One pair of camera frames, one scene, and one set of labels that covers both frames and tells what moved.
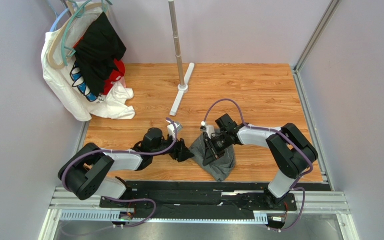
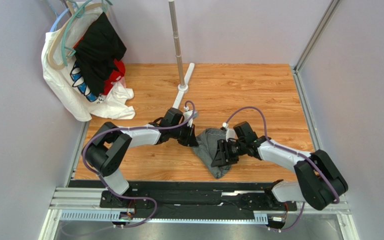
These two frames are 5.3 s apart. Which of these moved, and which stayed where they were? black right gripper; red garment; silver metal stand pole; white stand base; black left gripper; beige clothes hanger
Moved: black left gripper; black right gripper
Stayed: red garment; beige clothes hanger; silver metal stand pole; white stand base
